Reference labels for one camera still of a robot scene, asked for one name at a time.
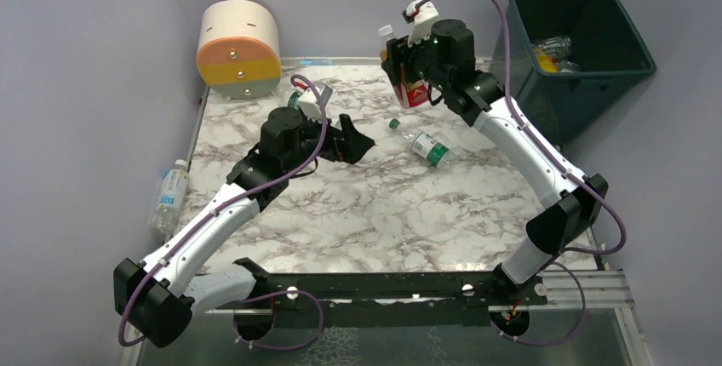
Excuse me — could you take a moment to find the amber tea bottle red label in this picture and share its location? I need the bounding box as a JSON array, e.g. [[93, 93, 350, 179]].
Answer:
[[378, 25, 428, 109]]

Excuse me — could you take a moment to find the clear bottle green cap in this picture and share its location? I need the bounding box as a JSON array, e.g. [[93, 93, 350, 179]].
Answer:
[[388, 118, 455, 169]]

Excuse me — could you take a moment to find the yellow bottle green label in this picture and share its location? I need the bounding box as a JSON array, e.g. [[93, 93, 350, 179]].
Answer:
[[535, 49, 559, 73]]

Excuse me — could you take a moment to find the clear bottle purple-blue label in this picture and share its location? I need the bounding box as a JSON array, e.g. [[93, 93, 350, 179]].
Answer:
[[533, 36, 582, 72]]

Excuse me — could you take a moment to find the tall clear bottle blue label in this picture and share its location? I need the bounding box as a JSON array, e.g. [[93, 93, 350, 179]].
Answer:
[[152, 159, 189, 239]]

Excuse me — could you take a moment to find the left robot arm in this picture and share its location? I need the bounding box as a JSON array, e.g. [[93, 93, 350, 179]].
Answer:
[[113, 107, 375, 348]]

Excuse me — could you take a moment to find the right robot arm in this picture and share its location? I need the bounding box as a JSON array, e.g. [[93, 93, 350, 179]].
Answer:
[[378, 19, 609, 295]]

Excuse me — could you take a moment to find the dark green plastic bin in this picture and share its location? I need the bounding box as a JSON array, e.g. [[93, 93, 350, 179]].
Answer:
[[507, 0, 656, 146]]

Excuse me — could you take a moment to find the clear bottle green label back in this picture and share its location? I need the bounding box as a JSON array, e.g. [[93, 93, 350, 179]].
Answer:
[[287, 90, 304, 111]]

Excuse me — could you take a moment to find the round pastel drawer cabinet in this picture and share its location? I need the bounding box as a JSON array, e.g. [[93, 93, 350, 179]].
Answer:
[[196, 0, 282, 100]]

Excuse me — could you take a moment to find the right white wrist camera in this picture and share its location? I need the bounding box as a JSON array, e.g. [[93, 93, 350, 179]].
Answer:
[[402, 0, 438, 47]]

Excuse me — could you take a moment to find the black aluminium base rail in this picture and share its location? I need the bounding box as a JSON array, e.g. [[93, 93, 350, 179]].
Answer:
[[133, 271, 634, 329]]

